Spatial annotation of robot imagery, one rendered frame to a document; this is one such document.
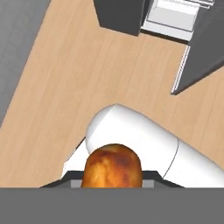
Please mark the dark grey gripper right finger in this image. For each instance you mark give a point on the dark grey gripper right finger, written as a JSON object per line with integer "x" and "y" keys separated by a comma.
{"x": 151, "y": 176}

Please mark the dark grey cabinet block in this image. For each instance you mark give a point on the dark grey cabinet block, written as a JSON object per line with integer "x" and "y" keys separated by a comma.
{"x": 122, "y": 13}

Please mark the white rounded cylinder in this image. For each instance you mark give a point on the white rounded cylinder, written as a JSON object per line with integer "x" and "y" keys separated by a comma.
{"x": 137, "y": 137}

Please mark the dark grey counter with white edge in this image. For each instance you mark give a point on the dark grey counter with white edge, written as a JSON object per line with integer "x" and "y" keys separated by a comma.
{"x": 204, "y": 49}

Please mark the white open drawer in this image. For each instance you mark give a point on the white open drawer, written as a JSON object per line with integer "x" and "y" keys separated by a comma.
{"x": 175, "y": 17}

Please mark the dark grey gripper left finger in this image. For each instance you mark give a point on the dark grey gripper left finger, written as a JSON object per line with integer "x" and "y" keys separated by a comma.
{"x": 71, "y": 176}

